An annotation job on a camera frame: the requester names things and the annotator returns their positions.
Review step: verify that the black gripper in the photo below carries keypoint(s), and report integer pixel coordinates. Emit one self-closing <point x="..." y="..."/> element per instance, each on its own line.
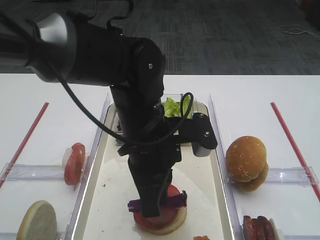
<point x="150" y="165"/>

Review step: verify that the purple cabbage shreds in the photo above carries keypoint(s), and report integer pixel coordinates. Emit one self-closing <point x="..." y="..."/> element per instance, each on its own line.
<point x="175" y="201"/>

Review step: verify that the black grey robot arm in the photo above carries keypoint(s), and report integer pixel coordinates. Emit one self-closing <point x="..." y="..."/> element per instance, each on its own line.
<point x="69" y="50"/>

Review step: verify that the green lettuce leaves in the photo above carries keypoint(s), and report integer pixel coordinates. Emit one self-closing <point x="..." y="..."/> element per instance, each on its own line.
<point x="173" y="108"/>

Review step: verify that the upright tomato slices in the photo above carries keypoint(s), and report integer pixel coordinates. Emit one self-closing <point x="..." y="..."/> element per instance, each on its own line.
<point x="74" y="164"/>

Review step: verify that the white tomato pusher block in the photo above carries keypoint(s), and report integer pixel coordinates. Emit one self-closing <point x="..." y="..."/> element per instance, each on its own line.
<point x="68" y="152"/>

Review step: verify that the stack of meat patties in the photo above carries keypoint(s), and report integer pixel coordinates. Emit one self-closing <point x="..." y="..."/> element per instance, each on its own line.
<point x="259" y="228"/>

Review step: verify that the bottom bun on tray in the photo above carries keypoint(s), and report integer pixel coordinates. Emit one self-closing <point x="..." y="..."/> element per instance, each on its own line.
<point x="169" y="220"/>

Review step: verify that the cream metal tray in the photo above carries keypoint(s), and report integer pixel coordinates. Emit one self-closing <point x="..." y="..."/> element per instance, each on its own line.
<point x="109" y="218"/>

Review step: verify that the sauce blob on tray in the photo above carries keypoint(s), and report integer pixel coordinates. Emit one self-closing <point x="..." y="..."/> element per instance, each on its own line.
<point x="204" y="237"/>

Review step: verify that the clear plastic salad box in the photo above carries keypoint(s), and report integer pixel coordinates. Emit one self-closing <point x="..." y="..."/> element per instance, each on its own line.
<point x="116" y="126"/>

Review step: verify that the sesame burger bun tops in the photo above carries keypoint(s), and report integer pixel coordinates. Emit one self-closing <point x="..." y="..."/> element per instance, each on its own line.
<point x="246" y="162"/>

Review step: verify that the upright bun half slice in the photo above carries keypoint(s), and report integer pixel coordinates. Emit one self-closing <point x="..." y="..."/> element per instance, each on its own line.
<point x="39" y="222"/>

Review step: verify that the white patty pusher block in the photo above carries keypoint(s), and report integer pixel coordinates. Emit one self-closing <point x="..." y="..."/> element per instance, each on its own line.
<point x="277" y="232"/>

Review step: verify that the left red straw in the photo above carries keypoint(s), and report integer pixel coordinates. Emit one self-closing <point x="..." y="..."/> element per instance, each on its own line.
<point x="23" y="145"/>

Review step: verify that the red straw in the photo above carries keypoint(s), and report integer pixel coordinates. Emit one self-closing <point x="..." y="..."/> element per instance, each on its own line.
<point x="23" y="145"/>
<point x="296" y="150"/>

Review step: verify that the right red straw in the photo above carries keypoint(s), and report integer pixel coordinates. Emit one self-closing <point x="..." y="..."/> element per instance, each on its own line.
<point x="296" y="150"/>

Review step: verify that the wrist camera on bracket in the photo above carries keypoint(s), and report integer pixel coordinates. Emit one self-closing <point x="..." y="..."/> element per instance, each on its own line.
<point x="199" y="132"/>

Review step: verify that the right long clear rail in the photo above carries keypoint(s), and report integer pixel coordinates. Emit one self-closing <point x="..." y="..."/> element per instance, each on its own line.
<point x="233" y="228"/>

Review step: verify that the lower right clear rail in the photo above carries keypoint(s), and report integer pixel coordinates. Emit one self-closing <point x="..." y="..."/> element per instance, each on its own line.
<point x="299" y="237"/>

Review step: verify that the upper left clear rail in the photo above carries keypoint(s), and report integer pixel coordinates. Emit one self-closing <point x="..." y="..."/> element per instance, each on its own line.
<point x="23" y="172"/>

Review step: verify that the upper right clear rail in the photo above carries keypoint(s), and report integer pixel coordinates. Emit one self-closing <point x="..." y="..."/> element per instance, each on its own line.
<point x="296" y="176"/>

